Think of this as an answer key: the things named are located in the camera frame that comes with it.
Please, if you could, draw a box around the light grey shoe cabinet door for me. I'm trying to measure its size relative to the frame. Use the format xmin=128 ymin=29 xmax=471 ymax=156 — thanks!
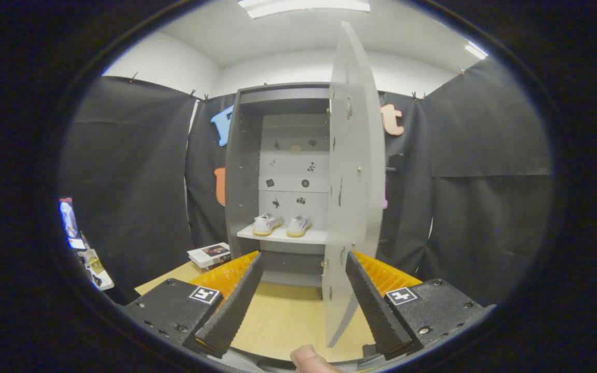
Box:
xmin=322 ymin=21 xmax=387 ymax=349

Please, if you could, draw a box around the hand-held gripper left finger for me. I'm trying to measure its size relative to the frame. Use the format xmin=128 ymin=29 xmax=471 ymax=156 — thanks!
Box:
xmin=122 ymin=251 xmax=264 ymax=359

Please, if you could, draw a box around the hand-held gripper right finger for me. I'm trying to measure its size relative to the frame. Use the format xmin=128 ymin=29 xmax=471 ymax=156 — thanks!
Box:
xmin=345 ymin=251 xmax=497 ymax=361

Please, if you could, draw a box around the white yellow packet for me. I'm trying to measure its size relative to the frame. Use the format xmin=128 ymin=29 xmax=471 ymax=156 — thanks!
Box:
xmin=78 ymin=248 xmax=116 ymax=291

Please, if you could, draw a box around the white flat box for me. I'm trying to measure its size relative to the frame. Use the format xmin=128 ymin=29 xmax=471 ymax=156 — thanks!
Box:
xmin=187 ymin=242 xmax=231 ymax=269

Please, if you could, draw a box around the long ceiling light panel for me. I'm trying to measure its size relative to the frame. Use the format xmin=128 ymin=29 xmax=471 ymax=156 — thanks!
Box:
xmin=237 ymin=0 xmax=372 ymax=20

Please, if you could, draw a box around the black backdrop cloth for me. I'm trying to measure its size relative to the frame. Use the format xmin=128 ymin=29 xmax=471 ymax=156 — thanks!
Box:
xmin=58 ymin=57 xmax=556 ymax=307

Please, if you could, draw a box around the white shoe with striped side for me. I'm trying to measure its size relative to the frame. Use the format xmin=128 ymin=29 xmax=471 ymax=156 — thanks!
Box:
xmin=252 ymin=212 xmax=283 ymax=237
xmin=286 ymin=215 xmax=312 ymax=238

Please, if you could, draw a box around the small ceiling light panel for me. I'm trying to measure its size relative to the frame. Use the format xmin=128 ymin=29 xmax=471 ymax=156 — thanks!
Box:
xmin=464 ymin=42 xmax=489 ymax=61

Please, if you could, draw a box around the dark grey shoe cabinet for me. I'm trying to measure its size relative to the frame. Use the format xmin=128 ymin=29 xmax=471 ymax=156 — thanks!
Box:
xmin=224 ymin=82 xmax=333 ymax=289

